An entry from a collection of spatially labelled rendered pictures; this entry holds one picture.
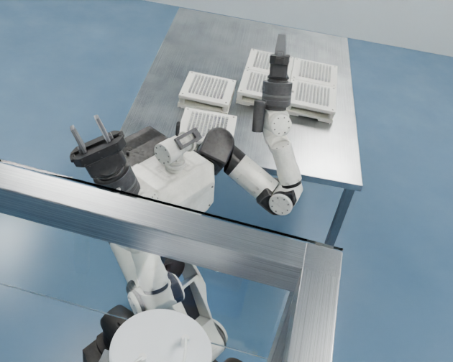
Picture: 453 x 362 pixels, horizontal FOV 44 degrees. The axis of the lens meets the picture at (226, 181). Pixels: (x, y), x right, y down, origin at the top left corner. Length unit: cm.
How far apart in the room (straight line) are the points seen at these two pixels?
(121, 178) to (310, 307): 59
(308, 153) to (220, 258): 174
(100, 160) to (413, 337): 226
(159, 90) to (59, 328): 126
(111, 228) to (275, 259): 26
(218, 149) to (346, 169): 93
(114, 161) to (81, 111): 295
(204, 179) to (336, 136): 120
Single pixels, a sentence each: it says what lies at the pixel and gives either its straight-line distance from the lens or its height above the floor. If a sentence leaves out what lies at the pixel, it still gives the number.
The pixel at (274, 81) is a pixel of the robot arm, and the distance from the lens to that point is 167.
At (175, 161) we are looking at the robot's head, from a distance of 161.
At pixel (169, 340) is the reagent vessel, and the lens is 88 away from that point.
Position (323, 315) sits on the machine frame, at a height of 170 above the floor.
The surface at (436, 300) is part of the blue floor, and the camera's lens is 338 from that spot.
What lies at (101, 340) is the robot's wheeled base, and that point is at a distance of 257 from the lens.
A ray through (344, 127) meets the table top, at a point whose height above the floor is 85.
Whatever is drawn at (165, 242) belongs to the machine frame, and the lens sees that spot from 89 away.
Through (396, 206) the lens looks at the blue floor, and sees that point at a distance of 385.
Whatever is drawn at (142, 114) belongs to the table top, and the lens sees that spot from 265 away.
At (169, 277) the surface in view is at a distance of 104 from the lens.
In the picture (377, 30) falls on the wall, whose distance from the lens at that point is 592.
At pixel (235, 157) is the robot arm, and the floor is 125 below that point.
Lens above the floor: 233
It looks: 40 degrees down
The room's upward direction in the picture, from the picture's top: 10 degrees clockwise
